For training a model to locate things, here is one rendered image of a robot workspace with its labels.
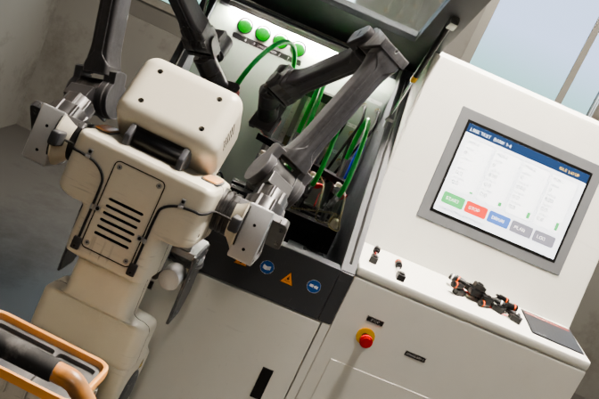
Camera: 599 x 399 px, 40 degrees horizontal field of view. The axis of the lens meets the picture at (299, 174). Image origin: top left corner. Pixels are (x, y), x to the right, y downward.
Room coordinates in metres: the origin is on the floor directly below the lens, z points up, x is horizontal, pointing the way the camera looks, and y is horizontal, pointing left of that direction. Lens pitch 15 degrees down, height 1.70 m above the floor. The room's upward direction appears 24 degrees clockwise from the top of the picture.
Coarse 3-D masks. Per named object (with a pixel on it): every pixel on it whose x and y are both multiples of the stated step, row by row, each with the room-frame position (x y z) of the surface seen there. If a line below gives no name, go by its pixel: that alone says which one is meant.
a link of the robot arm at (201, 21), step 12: (168, 0) 1.94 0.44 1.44; (180, 0) 1.92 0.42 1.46; (192, 0) 1.96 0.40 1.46; (180, 12) 1.96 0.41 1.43; (192, 12) 1.97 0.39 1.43; (180, 24) 2.00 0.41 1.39; (192, 24) 1.98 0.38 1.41; (204, 24) 2.02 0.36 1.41; (192, 36) 2.02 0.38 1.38; (204, 36) 2.02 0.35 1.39; (216, 36) 2.08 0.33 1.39; (192, 48) 2.06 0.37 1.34; (204, 48) 2.04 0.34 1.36
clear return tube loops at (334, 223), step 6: (318, 204) 2.25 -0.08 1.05; (342, 204) 2.29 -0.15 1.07; (312, 210) 2.30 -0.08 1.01; (318, 210) 2.31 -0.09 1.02; (342, 210) 2.26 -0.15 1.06; (318, 222) 2.26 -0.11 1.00; (324, 222) 2.27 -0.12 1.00; (330, 222) 2.29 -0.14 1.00; (336, 222) 2.32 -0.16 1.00; (330, 228) 2.27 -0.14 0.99; (336, 228) 2.33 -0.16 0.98
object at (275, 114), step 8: (280, 104) 2.24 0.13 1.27; (256, 112) 2.21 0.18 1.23; (264, 112) 2.16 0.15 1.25; (272, 112) 2.16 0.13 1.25; (280, 112) 2.22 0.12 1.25; (256, 120) 2.19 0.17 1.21; (264, 120) 2.18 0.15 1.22; (272, 120) 2.19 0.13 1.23; (264, 128) 2.18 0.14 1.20; (272, 128) 2.18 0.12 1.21
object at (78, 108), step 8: (64, 96) 1.58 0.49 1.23; (72, 96) 1.58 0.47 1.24; (80, 96) 1.58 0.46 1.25; (32, 104) 1.52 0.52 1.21; (40, 104) 1.53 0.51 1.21; (56, 104) 1.55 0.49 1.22; (64, 104) 1.55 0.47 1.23; (72, 104) 1.55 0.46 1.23; (80, 104) 1.57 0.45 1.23; (88, 104) 1.58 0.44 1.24; (32, 112) 1.54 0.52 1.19; (72, 112) 1.54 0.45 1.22; (80, 112) 1.55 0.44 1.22; (88, 112) 1.58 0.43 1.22; (32, 120) 1.55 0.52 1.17; (72, 120) 1.52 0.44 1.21; (80, 120) 1.53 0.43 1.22; (88, 120) 1.57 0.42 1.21
